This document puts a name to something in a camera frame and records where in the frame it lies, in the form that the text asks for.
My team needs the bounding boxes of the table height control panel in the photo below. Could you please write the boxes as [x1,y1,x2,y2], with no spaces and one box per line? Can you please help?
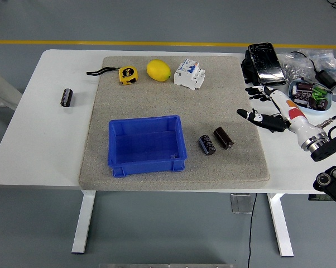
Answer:
[308,194,333,202]

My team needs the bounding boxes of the black power adapter with cord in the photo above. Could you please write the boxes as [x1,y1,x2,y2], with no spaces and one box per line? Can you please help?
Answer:
[290,51,336,89]

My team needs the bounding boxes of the black glossy device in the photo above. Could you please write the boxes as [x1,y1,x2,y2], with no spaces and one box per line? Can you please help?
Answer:
[242,42,287,87]

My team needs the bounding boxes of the black pen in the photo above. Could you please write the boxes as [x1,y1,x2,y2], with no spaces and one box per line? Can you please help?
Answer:
[298,75,336,97]

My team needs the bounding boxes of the white circuit breaker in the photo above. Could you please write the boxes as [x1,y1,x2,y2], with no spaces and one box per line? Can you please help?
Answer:
[173,58,207,91]

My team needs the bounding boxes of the green terminal blocks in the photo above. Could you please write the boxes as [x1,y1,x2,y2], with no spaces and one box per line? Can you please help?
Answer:
[311,87,328,102]

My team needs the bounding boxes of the silver box under table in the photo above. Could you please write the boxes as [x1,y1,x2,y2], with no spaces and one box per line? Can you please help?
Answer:
[230,193,253,214]

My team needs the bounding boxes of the yellow lemon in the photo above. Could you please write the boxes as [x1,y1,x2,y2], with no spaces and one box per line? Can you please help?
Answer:
[146,59,172,82]

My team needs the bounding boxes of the clear plastic bag of screws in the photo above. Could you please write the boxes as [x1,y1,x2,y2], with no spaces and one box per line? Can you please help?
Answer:
[278,49,336,84]

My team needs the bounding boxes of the black hanging cable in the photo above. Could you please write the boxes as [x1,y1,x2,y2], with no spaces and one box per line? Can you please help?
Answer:
[247,193,258,268]

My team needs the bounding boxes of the grey-brown mat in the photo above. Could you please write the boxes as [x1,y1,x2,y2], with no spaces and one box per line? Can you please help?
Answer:
[78,55,271,192]

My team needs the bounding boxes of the blue plastic box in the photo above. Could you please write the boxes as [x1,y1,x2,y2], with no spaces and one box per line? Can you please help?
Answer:
[108,114,188,179]

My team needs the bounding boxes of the light blue parts tray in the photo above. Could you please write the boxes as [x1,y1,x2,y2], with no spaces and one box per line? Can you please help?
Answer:
[288,79,334,114]

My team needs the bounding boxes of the dark brown cylindrical battery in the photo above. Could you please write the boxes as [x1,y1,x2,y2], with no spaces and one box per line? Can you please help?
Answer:
[213,127,235,150]

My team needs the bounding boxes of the white table leg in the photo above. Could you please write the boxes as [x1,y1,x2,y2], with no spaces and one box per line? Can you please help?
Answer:
[71,190,97,255]
[267,193,294,257]

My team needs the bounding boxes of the brown capacitor in tray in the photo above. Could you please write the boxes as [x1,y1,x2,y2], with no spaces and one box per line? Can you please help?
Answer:
[294,92,311,107]
[297,82,314,94]
[309,98,329,112]

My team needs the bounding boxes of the yellow tape measure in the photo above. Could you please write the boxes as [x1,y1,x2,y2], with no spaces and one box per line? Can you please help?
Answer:
[86,65,139,86]

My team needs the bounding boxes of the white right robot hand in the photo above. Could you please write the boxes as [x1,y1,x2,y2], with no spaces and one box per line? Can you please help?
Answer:
[237,85,325,146]

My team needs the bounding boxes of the black cylindrical battery grey print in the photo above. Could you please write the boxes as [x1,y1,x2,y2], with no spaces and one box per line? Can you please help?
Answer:
[198,134,217,156]

